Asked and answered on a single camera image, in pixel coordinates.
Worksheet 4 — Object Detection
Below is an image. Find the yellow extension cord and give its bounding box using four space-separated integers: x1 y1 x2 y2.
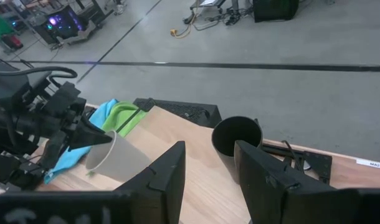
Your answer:
169 9 199 40

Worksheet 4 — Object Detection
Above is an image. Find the tall black cup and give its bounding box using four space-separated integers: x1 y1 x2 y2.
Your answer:
211 116 264 184

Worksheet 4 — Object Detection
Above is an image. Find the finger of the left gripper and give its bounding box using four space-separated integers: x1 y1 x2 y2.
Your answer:
68 115 113 149
40 130 68 170

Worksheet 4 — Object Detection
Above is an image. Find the blue cloth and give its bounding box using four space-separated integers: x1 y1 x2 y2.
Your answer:
43 98 119 185

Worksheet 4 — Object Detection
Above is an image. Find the green cloth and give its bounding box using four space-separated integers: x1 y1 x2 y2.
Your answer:
101 101 147 138

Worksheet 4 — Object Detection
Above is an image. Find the red device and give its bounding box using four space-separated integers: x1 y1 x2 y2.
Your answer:
2 34 24 50

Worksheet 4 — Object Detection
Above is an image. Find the beige tapered cup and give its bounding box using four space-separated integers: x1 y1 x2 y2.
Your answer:
85 129 152 183

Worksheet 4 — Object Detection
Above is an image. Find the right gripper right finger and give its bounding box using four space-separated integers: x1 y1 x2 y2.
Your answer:
234 139 331 224

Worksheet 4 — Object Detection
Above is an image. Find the green crate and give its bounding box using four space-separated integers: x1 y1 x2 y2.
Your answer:
0 14 14 40

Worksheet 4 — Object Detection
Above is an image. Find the wooden shelf with black frame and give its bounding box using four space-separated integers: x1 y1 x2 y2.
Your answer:
36 105 333 224

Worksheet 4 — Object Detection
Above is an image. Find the white label sticker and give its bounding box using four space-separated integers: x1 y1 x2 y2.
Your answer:
356 157 380 171

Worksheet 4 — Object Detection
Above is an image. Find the black equipment case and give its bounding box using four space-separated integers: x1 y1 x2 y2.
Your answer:
253 0 300 23

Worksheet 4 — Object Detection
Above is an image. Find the computer tower with purple lights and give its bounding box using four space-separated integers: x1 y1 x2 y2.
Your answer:
34 5 96 46

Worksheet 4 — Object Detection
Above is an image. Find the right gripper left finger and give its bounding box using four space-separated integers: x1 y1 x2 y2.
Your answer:
115 141 187 224

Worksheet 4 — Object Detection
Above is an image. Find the black perforated metal box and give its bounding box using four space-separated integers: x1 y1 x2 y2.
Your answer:
133 97 222 129

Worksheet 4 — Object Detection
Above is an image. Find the black cable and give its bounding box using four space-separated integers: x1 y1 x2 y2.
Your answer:
0 65 78 90

